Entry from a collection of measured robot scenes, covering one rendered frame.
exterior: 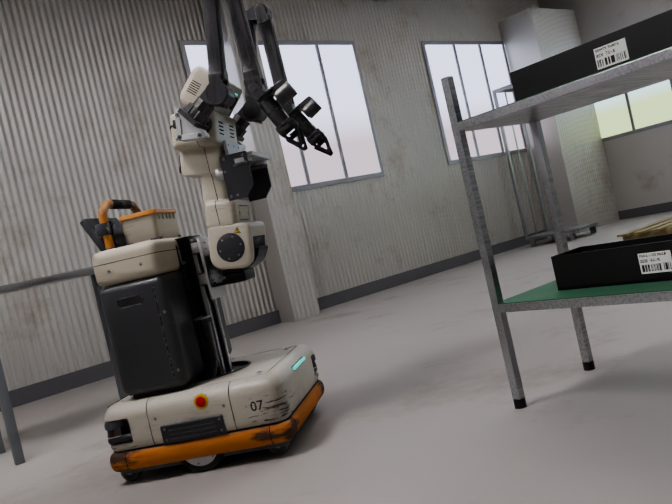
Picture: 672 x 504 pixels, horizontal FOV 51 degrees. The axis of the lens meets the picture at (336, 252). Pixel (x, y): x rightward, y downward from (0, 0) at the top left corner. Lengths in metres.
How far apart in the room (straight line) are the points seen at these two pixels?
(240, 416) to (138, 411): 0.36
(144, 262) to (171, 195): 3.72
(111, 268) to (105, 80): 3.82
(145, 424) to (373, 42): 6.22
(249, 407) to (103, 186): 3.81
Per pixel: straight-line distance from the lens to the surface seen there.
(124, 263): 2.54
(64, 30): 6.28
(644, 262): 2.21
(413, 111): 8.29
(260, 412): 2.42
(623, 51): 2.19
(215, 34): 2.50
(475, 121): 2.29
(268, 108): 2.41
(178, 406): 2.51
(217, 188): 2.62
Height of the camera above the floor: 0.69
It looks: 1 degrees down
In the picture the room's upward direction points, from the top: 13 degrees counter-clockwise
